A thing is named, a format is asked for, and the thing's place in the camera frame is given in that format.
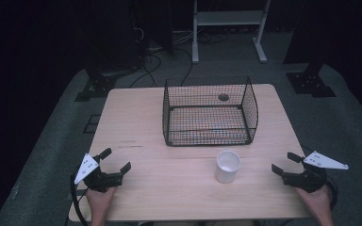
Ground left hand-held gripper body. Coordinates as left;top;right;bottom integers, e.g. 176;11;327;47
74;153;123;193

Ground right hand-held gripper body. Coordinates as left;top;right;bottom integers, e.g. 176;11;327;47
281;151;350;194

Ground white cup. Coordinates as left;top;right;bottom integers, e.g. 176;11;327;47
214;150;242;185

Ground black wire basket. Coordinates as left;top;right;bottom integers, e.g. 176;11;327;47
161;75;259;148

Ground person's left hand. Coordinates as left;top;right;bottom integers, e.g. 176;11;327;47
85;186;118;218

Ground person's right hand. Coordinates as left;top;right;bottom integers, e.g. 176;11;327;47
295;184;333;220

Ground black stand base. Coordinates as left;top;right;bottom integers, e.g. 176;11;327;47
285;60;337;99
74;59;118;103

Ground white metal stand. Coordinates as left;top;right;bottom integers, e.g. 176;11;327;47
191;0;272;65

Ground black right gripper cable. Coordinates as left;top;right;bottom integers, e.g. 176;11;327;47
324;175;339;211

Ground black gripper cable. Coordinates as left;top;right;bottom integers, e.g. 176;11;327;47
324;175;339;211
69;166;90;226

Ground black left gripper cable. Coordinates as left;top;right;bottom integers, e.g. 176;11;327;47
69;166;90;226

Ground black floor cables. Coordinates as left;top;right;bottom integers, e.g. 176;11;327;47
127;26;230;89

